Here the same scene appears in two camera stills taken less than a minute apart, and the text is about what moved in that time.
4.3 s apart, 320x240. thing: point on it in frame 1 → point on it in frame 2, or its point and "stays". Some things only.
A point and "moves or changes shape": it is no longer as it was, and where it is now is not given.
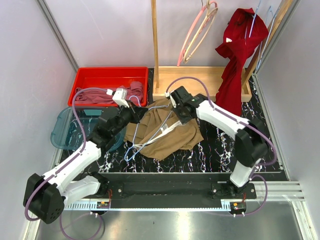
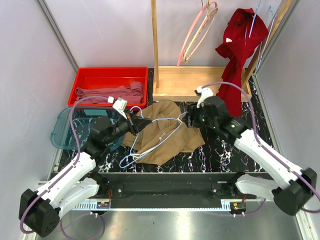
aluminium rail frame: (272, 215) stays
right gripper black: (183, 120) → (193, 111)
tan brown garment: (160, 132) moves or changes shape
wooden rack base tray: (211, 77) stays
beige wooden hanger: (199, 30) stays
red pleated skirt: (244, 31) stays
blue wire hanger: (260, 61) stays
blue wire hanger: (126, 160) → (132, 157)
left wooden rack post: (154, 11) stays
